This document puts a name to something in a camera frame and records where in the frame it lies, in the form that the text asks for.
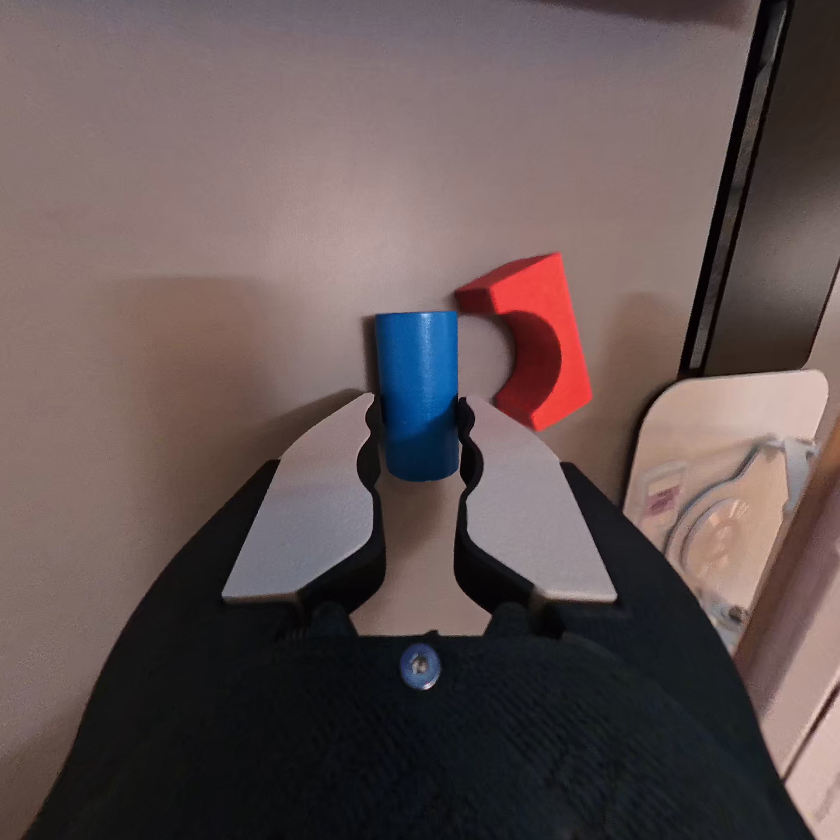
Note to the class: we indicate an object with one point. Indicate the blue wooden cylinder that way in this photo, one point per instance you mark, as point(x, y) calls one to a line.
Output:
point(417, 367)

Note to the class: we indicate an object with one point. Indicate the red arch block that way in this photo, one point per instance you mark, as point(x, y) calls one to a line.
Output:
point(564, 341)

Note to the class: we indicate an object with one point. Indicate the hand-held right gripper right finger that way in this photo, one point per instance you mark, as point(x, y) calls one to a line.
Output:
point(531, 518)

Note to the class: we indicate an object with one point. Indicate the white stand base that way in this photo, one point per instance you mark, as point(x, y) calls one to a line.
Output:
point(695, 407)

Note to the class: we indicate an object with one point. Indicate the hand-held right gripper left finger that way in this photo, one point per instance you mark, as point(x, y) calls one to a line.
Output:
point(308, 518)

